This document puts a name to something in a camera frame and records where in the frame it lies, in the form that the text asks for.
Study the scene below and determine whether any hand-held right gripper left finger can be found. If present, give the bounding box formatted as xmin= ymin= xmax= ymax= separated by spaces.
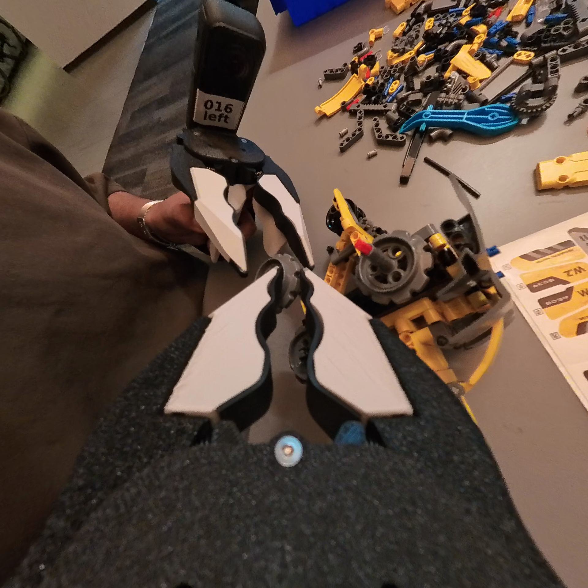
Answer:
xmin=164 ymin=267 xmax=282 ymax=430

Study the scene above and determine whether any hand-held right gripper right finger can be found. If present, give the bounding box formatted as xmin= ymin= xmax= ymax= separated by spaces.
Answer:
xmin=301 ymin=268 xmax=414 ymax=445

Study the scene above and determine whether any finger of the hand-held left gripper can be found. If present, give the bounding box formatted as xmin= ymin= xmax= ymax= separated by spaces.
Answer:
xmin=190 ymin=167 xmax=251 ymax=277
xmin=253 ymin=173 xmax=317 ymax=272

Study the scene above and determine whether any yellow toy vehicle model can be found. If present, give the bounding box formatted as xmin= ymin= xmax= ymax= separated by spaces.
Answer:
xmin=288 ymin=187 xmax=517 ymax=425

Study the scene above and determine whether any grey toy wheel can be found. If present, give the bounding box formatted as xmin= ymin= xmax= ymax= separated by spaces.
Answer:
xmin=256 ymin=255 xmax=307 ymax=314

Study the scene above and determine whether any pile of toy building pieces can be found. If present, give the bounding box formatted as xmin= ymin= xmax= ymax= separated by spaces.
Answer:
xmin=314 ymin=0 xmax=588 ymax=184

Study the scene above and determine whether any person's left forearm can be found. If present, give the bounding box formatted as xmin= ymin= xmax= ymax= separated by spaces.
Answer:
xmin=107 ymin=189 xmax=157 ymax=237

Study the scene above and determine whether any person's left hand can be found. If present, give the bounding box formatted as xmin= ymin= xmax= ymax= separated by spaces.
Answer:
xmin=154 ymin=191 xmax=257 ymax=249

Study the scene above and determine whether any blue plastic bin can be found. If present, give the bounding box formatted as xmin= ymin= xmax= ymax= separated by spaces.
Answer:
xmin=269 ymin=0 xmax=354 ymax=27

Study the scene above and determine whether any black toy axle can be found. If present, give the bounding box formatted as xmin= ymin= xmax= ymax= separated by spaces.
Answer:
xmin=424 ymin=157 xmax=481 ymax=198

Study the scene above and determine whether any bright blue toy blade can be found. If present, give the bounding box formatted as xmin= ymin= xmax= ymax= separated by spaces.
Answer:
xmin=398 ymin=104 xmax=521 ymax=138

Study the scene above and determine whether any yellow grey sticker sheet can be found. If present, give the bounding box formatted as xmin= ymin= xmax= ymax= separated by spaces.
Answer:
xmin=489 ymin=211 xmax=588 ymax=412

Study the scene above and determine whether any yellow toy panel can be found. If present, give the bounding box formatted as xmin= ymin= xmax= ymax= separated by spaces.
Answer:
xmin=535 ymin=153 xmax=588 ymax=191

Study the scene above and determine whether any silver bracelet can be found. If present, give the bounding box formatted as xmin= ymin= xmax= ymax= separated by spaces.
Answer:
xmin=136 ymin=200 xmax=180 ymax=251

